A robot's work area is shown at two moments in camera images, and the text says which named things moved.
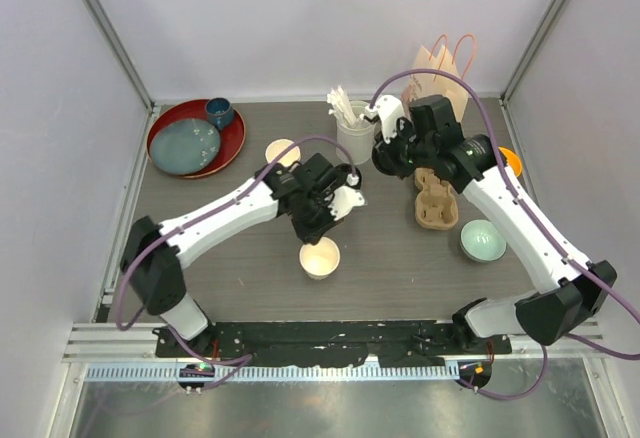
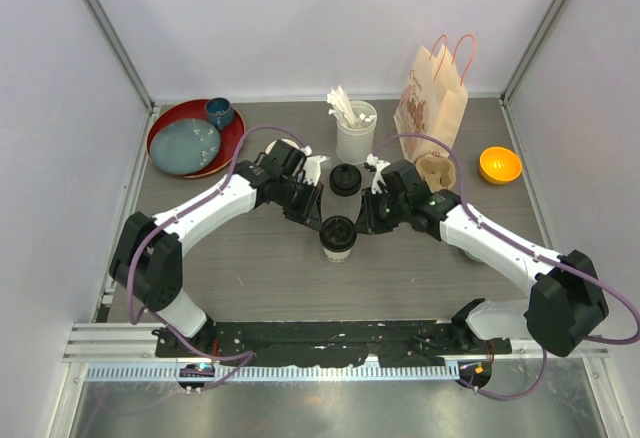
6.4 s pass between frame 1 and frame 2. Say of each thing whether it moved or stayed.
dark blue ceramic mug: stayed
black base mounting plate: stayed
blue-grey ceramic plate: stayed
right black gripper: moved
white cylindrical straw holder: stayed
